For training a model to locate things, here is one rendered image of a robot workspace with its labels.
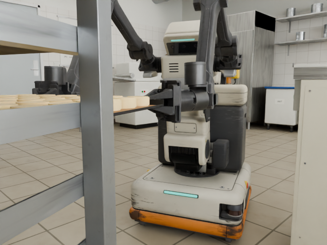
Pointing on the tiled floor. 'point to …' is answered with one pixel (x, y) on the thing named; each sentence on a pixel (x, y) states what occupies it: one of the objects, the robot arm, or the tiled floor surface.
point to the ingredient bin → (280, 107)
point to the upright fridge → (254, 58)
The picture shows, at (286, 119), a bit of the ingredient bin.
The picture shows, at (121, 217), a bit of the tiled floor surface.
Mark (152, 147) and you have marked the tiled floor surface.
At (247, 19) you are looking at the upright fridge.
